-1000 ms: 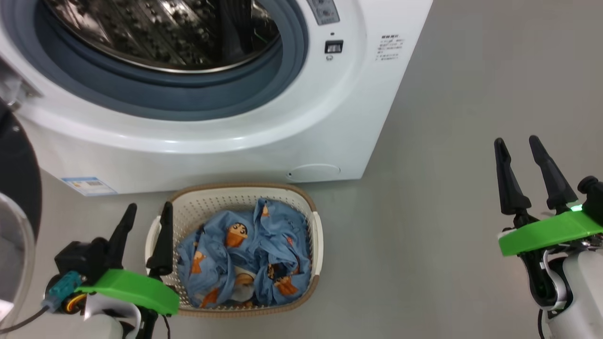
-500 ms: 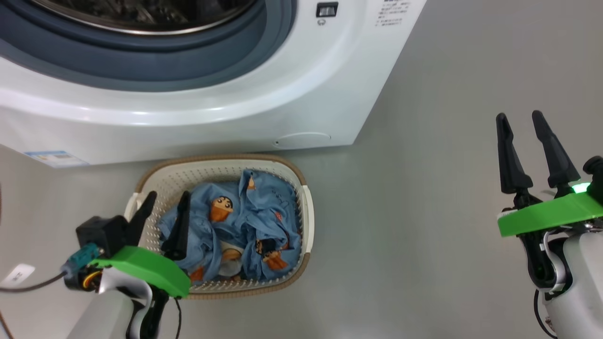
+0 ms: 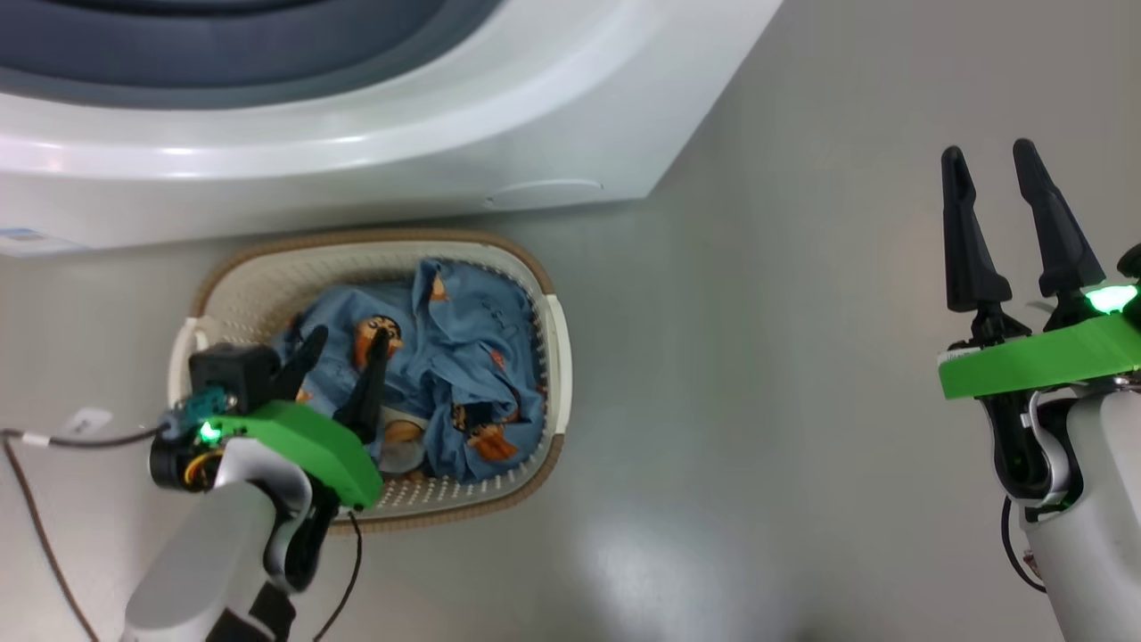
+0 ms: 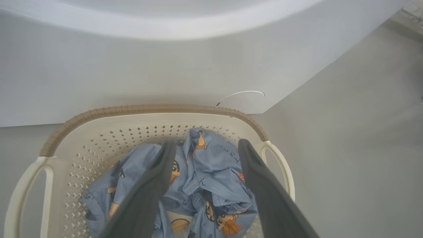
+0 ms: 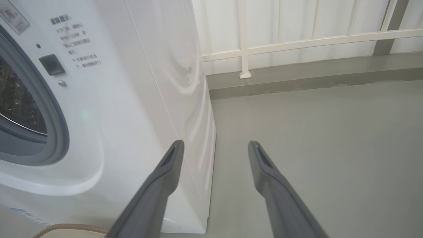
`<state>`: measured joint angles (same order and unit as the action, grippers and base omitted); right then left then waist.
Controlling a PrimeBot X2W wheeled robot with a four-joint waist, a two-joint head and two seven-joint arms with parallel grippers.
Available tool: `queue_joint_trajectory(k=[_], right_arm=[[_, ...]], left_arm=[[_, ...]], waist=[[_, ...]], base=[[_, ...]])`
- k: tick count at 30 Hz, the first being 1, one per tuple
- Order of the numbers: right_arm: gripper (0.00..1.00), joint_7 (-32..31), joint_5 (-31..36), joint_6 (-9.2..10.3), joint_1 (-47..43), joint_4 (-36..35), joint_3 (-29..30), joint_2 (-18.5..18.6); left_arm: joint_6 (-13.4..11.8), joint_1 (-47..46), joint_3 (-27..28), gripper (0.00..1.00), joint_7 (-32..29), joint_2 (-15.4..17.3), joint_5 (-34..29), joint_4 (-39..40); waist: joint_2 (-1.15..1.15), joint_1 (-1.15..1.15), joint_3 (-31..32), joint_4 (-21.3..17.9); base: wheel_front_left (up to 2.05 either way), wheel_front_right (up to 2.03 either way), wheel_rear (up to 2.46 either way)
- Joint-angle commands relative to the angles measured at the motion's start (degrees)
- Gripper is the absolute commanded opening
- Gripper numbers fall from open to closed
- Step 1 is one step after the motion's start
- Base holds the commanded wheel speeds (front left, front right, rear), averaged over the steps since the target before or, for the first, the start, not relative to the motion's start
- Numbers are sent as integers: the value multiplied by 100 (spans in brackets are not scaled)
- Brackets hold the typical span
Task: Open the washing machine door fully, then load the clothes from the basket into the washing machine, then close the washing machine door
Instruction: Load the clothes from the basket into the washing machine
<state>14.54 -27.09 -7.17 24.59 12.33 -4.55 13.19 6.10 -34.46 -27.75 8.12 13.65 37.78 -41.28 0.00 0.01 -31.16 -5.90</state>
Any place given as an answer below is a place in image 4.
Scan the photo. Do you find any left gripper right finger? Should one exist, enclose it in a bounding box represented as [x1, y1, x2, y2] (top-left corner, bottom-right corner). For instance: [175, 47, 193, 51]
[238, 139, 320, 238]

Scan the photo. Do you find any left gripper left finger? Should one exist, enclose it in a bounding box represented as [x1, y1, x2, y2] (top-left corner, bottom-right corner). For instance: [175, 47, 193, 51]
[99, 142, 177, 238]

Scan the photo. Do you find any blue cartoon print garment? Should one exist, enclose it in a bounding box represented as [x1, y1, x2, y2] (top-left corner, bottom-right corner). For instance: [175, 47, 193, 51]
[81, 128, 259, 238]

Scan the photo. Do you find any cream perforated laundry basket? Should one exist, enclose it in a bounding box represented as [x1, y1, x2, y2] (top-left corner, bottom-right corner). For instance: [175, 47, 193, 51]
[3, 104, 295, 238]

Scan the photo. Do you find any white front-load washing machine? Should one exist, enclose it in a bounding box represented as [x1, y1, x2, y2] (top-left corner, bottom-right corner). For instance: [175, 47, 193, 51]
[0, 0, 410, 128]

